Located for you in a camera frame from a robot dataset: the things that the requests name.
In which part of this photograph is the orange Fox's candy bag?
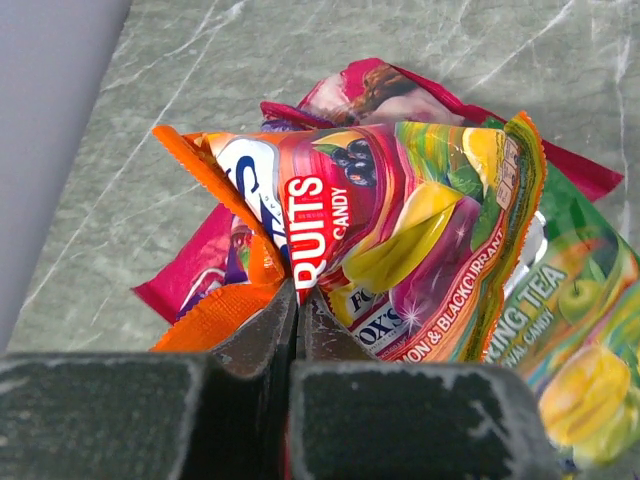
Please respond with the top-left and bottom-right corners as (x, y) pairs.
(154, 113), (547, 363)

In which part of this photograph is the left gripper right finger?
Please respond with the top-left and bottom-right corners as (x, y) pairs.
(289, 293), (561, 479)

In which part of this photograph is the yellow green candy wrapper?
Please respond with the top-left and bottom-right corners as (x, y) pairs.
(484, 166), (639, 478)

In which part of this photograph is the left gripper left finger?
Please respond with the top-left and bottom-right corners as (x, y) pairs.
(1, 283), (297, 479)

